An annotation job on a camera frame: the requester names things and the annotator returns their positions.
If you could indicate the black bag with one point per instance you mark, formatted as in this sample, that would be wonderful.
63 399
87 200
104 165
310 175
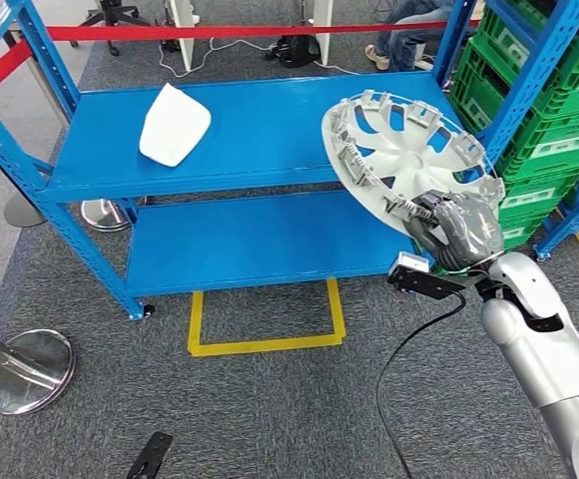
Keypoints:
294 51

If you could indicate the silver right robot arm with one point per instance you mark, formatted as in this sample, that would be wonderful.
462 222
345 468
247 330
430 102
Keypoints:
544 344

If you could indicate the black office chair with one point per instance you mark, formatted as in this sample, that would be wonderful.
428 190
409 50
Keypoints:
112 13

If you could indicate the person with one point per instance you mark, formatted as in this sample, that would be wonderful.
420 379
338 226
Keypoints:
409 33

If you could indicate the white desk leg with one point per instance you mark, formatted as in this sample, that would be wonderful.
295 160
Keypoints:
323 30
184 33

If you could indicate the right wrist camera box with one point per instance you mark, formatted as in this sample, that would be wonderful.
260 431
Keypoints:
419 281

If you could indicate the yellow floor tape outline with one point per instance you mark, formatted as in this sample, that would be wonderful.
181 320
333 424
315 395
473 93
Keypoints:
269 345

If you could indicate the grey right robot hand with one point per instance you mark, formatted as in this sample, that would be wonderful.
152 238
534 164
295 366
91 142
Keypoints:
464 231

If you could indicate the black stanchion post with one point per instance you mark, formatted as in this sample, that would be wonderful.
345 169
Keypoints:
22 211

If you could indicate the grey wheel hubcap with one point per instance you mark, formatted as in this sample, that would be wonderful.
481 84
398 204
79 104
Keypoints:
404 158

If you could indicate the white plastic cover part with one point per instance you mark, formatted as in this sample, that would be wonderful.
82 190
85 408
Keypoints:
175 125

